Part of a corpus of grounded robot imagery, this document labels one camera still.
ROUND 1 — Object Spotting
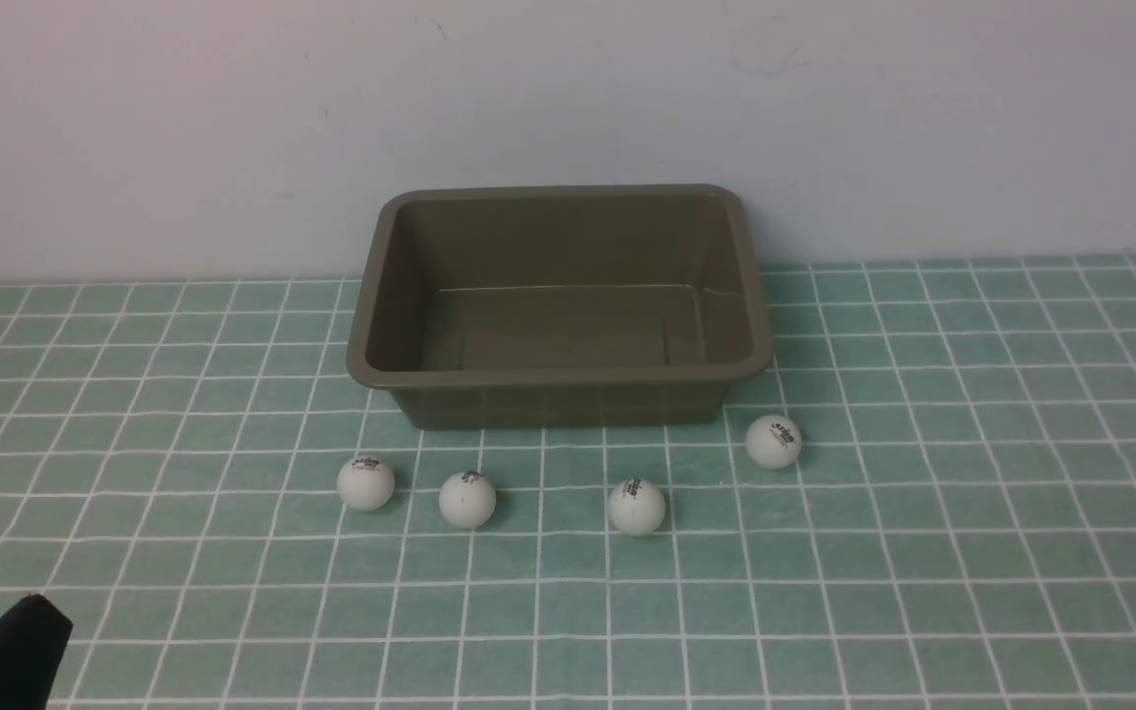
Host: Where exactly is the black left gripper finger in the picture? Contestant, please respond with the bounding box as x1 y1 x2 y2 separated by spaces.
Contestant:
0 595 75 709

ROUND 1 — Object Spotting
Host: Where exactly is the white ping-pong ball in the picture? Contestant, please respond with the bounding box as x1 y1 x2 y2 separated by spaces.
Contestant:
745 414 803 470
335 456 396 512
607 477 667 536
438 470 496 531

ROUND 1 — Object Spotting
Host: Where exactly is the olive green plastic bin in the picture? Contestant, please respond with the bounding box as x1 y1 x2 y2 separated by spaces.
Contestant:
346 184 774 431

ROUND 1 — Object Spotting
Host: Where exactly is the green checkered tablecloth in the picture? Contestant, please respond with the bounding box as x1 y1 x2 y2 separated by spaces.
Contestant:
0 254 1136 709

